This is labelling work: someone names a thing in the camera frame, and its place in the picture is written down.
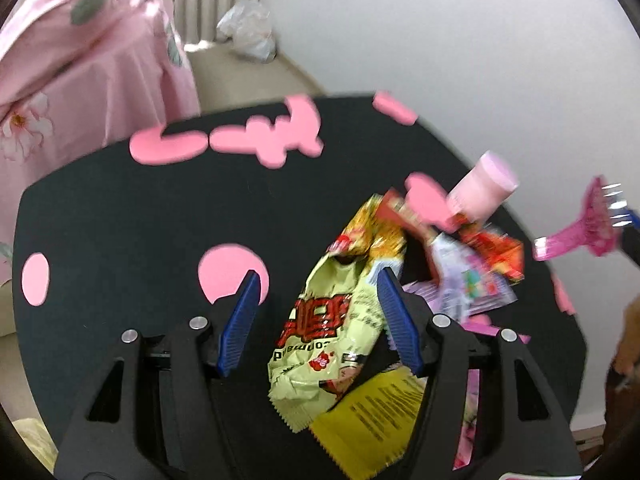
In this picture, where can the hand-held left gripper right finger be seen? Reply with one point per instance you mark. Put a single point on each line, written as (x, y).
(400, 320)

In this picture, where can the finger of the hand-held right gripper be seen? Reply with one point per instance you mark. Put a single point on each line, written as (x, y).
(632, 217)

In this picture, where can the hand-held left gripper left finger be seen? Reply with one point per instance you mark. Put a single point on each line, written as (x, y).
(240, 325)

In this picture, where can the purple white packet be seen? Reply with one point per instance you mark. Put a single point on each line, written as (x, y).
(465, 280)

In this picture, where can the pale yellow snack packet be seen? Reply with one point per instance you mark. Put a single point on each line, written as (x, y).
(320, 350)

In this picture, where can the bright yellow printed packet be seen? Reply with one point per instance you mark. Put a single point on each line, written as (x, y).
(370, 415)

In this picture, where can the pink printed packet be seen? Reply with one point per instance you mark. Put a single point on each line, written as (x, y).
(471, 410)

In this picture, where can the red gold snack packet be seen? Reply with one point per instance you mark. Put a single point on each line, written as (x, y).
(495, 250)

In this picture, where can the person's right hand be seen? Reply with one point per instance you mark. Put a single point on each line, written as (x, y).
(631, 340)

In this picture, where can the pink cylindrical bottle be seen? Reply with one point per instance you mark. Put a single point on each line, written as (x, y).
(485, 185)

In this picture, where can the black pink-printed table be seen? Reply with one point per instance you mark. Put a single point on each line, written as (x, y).
(125, 210)

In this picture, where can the pink floral bed sheet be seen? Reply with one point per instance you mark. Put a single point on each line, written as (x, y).
(85, 125)

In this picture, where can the white plastic bag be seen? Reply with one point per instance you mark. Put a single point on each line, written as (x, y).
(250, 30)

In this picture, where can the pink floral pillow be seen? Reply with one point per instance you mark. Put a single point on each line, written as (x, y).
(100, 0)

